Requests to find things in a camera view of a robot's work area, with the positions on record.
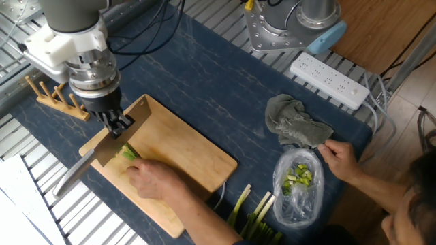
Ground white paper sheets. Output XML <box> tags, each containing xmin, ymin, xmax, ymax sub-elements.
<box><xmin>0</xmin><ymin>154</ymin><xmax>65</xmax><ymax>245</ymax></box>

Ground white power cables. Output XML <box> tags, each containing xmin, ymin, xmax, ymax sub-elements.
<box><xmin>360</xmin><ymin>71</ymin><xmax>398</xmax><ymax>164</ymax></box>

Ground steel cleaver knife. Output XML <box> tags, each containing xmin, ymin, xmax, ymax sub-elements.
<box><xmin>52</xmin><ymin>95</ymin><xmax>153</xmax><ymax>199</ymax></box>

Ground metal plate with holes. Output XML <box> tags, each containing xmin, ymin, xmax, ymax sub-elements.
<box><xmin>0</xmin><ymin>0</ymin><xmax>45</xmax><ymax>25</ymax></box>

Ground long green scallion leaves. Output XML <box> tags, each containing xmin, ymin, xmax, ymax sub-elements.
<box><xmin>121</xmin><ymin>142</ymin><xmax>141</xmax><ymax>163</ymax></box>

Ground wooden peg rack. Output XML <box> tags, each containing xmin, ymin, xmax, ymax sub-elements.
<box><xmin>24</xmin><ymin>75</ymin><xmax>91</xmax><ymax>123</ymax></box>

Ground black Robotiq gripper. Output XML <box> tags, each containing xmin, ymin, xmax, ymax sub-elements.
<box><xmin>80</xmin><ymin>86</ymin><xmax>136</xmax><ymax>140</ymax></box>

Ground grey-green cloth rag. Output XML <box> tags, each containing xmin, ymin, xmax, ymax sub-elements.
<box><xmin>264</xmin><ymin>93</ymin><xmax>335</xmax><ymax>149</ymax></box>

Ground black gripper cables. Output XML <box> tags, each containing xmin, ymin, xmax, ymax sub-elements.
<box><xmin>105</xmin><ymin>0</ymin><xmax>187</xmax><ymax>71</ymax></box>

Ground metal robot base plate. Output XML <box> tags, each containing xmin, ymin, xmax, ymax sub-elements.
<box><xmin>243</xmin><ymin>0</ymin><xmax>343</xmax><ymax>54</ymax></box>

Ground wooden cutting board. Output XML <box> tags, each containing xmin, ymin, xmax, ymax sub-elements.
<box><xmin>78</xmin><ymin>94</ymin><xmax>238</xmax><ymax>239</ymax></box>

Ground scallion stalk with white end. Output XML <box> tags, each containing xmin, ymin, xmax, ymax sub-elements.
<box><xmin>226</xmin><ymin>183</ymin><xmax>252</xmax><ymax>229</ymax></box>
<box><xmin>240</xmin><ymin>191</ymin><xmax>273</xmax><ymax>239</ymax></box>
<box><xmin>247</xmin><ymin>194</ymin><xmax>277</xmax><ymax>241</ymax></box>

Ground bunch of green scallion stalks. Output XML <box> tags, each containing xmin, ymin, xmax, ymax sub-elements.
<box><xmin>238</xmin><ymin>217</ymin><xmax>283</xmax><ymax>245</ymax></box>

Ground person's left hand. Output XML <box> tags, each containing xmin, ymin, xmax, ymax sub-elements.
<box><xmin>125</xmin><ymin>158</ymin><xmax>191</xmax><ymax>205</ymax></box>

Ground person's left forearm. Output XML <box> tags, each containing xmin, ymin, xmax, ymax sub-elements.
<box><xmin>163</xmin><ymin>189</ymin><xmax>245</xmax><ymax>245</ymax></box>

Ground clear plastic bag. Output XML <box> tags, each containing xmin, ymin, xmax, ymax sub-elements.
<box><xmin>272</xmin><ymin>146</ymin><xmax>325</xmax><ymax>229</ymax></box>

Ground white power strip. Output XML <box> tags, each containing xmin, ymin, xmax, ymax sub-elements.
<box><xmin>290</xmin><ymin>51</ymin><xmax>371</xmax><ymax>111</ymax></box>

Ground slanted aluminium frame beam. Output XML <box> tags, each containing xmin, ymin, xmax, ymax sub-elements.
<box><xmin>383</xmin><ymin>20</ymin><xmax>436</xmax><ymax>98</ymax></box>

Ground chopped scallion pieces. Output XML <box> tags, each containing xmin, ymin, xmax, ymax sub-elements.
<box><xmin>281</xmin><ymin>163</ymin><xmax>313</xmax><ymax>197</ymax></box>

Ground person's right forearm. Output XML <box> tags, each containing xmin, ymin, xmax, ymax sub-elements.
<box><xmin>347</xmin><ymin>168</ymin><xmax>415</xmax><ymax>215</ymax></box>

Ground person's right hand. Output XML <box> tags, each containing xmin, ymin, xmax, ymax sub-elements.
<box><xmin>316</xmin><ymin>138</ymin><xmax>362</xmax><ymax>184</ymax></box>

